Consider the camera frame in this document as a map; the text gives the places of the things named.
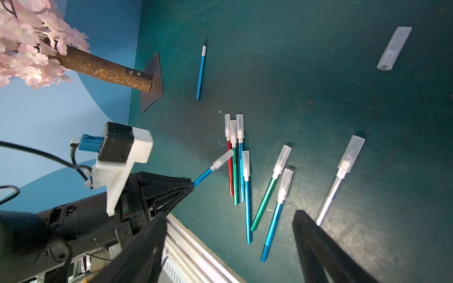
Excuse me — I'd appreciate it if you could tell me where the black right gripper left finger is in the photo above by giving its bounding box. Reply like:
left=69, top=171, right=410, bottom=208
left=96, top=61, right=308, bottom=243
left=91, top=212, right=168, bottom=283

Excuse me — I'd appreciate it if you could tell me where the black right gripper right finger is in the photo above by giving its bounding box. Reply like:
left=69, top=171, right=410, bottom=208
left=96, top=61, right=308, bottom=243
left=292, top=210, right=377, bottom=283

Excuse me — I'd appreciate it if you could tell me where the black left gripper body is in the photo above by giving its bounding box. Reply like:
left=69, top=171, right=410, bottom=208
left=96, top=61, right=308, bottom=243
left=114, top=172, right=194, bottom=248

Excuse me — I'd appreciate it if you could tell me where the blue carving knife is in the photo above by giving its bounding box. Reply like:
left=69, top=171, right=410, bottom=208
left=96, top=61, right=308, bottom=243
left=193, top=149, right=233, bottom=187
left=196, top=38, right=208, bottom=100

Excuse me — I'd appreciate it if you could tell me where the translucent white knife cap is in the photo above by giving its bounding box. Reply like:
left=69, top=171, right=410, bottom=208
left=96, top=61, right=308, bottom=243
left=377, top=27, right=412, bottom=71

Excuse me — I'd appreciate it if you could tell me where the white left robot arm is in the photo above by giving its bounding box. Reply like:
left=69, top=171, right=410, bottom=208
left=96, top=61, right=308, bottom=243
left=1, top=172, right=194, bottom=283

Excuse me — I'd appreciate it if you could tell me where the lower blue carving knife capped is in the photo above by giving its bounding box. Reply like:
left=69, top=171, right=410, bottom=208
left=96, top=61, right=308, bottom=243
left=261, top=169, right=293, bottom=262

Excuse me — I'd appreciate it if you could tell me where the green carving knife capped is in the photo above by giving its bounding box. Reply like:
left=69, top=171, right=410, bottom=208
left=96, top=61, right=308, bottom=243
left=230, top=120, right=239, bottom=205
left=251, top=145, right=291, bottom=232

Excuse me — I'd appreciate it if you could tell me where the short blue carving knife capped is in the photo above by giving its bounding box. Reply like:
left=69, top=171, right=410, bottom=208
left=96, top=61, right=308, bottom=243
left=243, top=151, right=252, bottom=245

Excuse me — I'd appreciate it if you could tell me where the red carving knife capped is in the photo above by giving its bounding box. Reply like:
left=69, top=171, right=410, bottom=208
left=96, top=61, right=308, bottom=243
left=224, top=113, right=235, bottom=198

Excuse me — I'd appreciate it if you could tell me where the pink artificial blossom tree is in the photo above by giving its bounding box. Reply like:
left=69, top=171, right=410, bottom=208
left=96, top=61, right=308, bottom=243
left=1, top=1, right=155, bottom=91

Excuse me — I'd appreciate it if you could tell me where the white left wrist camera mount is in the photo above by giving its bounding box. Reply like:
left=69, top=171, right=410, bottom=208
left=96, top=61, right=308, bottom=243
left=70, top=122, right=153, bottom=216

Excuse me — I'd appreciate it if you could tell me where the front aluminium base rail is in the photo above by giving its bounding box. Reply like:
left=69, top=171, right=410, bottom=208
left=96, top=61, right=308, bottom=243
left=159, top=214, right=245, bottom=283

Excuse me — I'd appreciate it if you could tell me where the dark square tree base plate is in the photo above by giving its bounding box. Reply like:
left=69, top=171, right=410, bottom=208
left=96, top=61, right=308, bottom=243
left=140, top=52, right=164, bottom=113

